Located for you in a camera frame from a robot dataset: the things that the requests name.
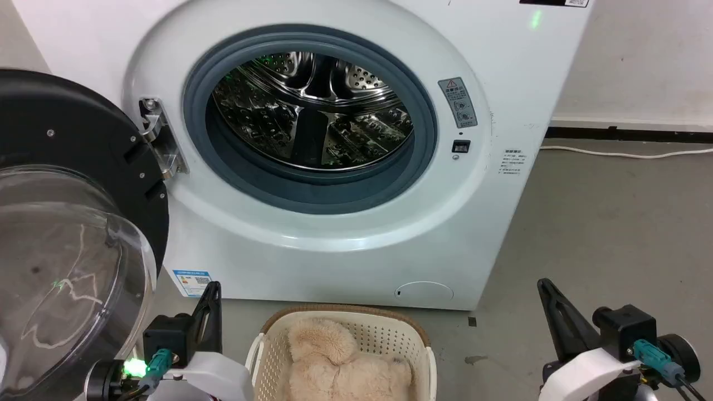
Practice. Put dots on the metal door hinge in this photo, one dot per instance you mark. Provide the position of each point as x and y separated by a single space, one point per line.
161 139

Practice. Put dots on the round filter cover panel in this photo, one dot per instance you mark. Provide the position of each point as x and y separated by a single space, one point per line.
423 293

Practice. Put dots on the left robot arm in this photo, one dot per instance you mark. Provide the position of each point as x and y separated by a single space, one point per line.
106 381

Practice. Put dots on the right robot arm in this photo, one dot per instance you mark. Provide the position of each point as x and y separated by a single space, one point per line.
679 356

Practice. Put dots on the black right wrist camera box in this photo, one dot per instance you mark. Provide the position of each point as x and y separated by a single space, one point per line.
626 328

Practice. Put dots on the stainless steel washer drum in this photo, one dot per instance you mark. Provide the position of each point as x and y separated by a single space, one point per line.
312 111

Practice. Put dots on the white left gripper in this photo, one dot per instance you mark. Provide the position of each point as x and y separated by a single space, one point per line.
217 376

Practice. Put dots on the black washer control panel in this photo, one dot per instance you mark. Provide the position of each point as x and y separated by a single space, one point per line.
554 2

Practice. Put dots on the white front-load washing machine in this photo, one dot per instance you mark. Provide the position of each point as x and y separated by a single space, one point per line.
345 262

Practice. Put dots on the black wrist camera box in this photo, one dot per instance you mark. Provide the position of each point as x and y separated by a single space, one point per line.
626 328
167 334

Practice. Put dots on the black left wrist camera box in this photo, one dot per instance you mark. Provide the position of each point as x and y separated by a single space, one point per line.
167 334

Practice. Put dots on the grey rubber door gasket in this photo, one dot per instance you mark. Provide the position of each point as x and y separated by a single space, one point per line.
250 178

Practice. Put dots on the grey warning label sticker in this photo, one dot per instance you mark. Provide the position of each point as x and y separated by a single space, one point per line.
457 102

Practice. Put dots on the small printed text label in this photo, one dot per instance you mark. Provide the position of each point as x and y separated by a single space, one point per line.
513 161

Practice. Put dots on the blue white energy label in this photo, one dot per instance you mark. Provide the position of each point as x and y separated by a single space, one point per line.
192 282

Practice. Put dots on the black washer door clear glass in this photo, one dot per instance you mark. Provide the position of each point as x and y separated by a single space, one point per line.
67 167

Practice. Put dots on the cream plastic laundry basket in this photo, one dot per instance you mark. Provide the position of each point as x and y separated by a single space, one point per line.
267 362

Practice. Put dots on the black baseboard strip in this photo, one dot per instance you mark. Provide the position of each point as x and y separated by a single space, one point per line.
629 134

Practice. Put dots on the black door latch slot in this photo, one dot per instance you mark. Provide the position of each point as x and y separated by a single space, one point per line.
460 146

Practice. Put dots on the beige fluffy plush fabric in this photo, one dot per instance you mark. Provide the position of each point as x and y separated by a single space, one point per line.
340 367

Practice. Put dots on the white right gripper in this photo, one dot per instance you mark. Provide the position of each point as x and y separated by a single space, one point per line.
585 373

